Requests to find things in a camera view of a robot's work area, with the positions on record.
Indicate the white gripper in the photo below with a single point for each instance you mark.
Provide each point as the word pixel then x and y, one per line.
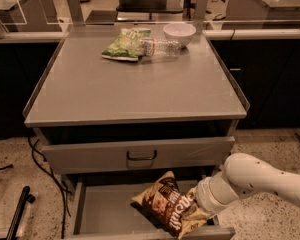
pixel 203 196

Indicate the brown chip bag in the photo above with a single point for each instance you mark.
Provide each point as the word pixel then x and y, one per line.
pixel 170 207

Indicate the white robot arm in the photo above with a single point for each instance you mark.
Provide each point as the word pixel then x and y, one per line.
pixel 243 175

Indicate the grey top drawer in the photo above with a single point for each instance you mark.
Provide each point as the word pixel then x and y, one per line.
pixel 137 155

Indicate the open grey middle drawer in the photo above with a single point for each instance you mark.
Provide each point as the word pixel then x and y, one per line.
pixel 103 209

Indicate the grey drawer cabinet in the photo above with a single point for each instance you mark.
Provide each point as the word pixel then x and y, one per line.
pixel 85 98

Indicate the green chip bag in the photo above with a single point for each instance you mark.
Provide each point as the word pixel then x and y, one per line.
pixel 127 46

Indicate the clear plastic water bottle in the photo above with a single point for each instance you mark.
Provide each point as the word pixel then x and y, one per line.
pixel 160 47

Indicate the white bowl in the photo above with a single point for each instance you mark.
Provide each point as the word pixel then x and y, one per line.
pixel 181 32

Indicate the black stand leg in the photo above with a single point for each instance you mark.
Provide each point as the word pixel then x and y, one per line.
pixel 25 197

